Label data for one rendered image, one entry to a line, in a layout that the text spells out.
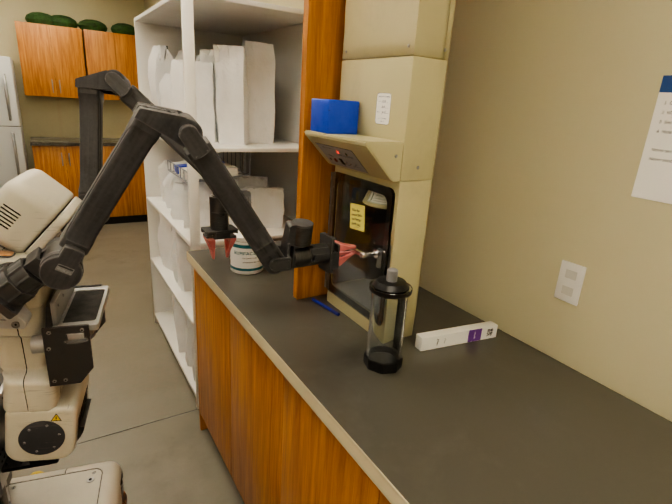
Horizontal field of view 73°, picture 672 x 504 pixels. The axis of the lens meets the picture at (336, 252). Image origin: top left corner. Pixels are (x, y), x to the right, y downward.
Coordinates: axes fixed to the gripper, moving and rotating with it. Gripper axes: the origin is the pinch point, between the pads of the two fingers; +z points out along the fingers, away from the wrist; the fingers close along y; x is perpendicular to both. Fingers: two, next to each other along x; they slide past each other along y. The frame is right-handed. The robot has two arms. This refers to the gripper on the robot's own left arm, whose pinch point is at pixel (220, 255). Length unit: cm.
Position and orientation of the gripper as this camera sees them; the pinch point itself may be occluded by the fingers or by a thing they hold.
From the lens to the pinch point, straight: 151.7
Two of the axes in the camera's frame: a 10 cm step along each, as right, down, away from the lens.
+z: -0.6, 9.5, 3.2
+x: -5.2, -3.0, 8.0
